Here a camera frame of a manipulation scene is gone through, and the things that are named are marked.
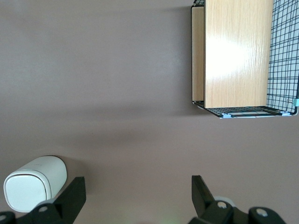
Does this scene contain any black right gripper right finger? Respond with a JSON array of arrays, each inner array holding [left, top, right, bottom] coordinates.
[[188, 175, 288, 224]]

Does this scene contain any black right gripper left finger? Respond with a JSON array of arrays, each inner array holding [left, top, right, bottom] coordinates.
[[0, 176, 87, 224]]

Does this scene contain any white lidded trash can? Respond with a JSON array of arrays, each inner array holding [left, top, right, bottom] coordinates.
[[3, 155, 68, 213]]

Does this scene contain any brown table cloth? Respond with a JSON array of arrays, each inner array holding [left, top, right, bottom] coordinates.
[[0, 0, 299, 224]]

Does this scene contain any wooden shelf in wire rack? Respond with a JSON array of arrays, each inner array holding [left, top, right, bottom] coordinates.
[[190, 0, 299, 119]]

